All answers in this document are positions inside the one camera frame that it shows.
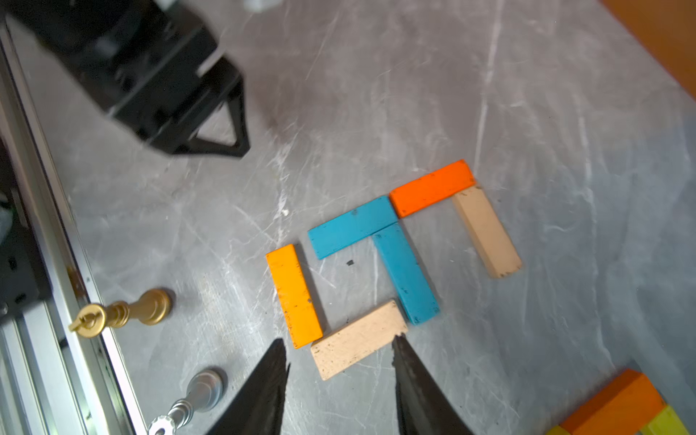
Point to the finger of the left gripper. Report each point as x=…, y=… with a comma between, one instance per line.
x=222, y=87

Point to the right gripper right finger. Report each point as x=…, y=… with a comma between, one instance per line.
x=421, y=406

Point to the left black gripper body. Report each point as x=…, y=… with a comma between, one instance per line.
x=140, y=65

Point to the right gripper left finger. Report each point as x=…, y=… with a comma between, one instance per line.
x=258, y=407

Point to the pale cream wooden block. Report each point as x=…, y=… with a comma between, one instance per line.
x=347, y=346

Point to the amber orange block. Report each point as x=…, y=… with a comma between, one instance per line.
x=293, y=293

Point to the teal block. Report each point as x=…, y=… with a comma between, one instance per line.
x=351, y=227
x=417, y=299

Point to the tan wooden block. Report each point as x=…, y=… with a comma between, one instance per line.
x=487, y=233

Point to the yellow block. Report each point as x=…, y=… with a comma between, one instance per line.
x=667, y=422
x=557, y=430

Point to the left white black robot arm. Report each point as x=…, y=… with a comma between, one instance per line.
x=50, y=23

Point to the silver weight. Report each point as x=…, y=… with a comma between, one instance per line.
x=204, y=392

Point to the brass weight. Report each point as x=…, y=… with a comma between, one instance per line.
x=152, y=307

